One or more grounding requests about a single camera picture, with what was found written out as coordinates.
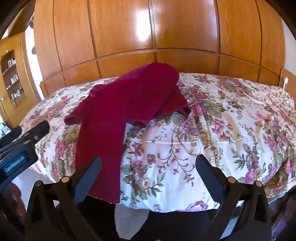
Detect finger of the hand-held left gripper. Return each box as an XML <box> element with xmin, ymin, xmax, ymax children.
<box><xmin>0</xmin><ymin>126</ymin><xmax>23</xmax><ymax>147</ymax></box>
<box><xmin>14</xmin><ymin>120</ymin><xmax>50</xmax><ymax>145</ymax></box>

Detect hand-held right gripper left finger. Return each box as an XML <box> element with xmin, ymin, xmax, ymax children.
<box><xmin>24</xmin><ymin>156</ymin><xmax>121</xmax><ymax>241</ymax></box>

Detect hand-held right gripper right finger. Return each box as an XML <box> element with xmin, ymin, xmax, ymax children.
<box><xmin>195</xmin><ymin>154</ymin><xmax>272</xmax><ymax>241</ymax></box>

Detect dark red long-sleeved shirt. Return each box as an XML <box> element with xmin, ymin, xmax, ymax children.
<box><xmin>64</xmin><ymin>62</ymin><xmax>191</xmax><ymax>204</ymax></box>

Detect person's left forearm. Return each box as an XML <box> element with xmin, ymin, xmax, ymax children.
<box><xmin>9</xmin><ymin>184</ymin><xmax>27</xmax><ymax>219</ymax></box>

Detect floral bedspread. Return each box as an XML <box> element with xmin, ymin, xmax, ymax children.
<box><xmin>20</xmin><ymin>72</ymin><xmax>296</xmax><ymax>212</ymax></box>

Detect wooden cabinet with shelf niche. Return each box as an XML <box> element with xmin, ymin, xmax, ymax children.
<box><xmin>0</xmin><ymin>32</ymin><xmax>42</xmax><ymax>128</ymax></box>

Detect small bottles and jars group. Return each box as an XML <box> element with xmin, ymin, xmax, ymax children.
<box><xmin>6</xmin><ymin>58</ymin><xmax>25</xmax><ymax>102</ymax></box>

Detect wooden headboard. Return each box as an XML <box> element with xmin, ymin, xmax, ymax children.
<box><xmin>40</xmin><ymin>48</ymin><xmax>283</xmax><ymax>96</ymax></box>

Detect wooden side panel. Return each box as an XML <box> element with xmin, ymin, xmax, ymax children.
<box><xmin>280</xmin><ymin>68</ymin><xmax>296</xmax><ymax>93</ymax></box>

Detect tall wooden wall panels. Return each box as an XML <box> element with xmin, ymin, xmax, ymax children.
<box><xmin>33</xmin><ymin>0</ymin><xmax>285</xmax><ymax>70</ymax></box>

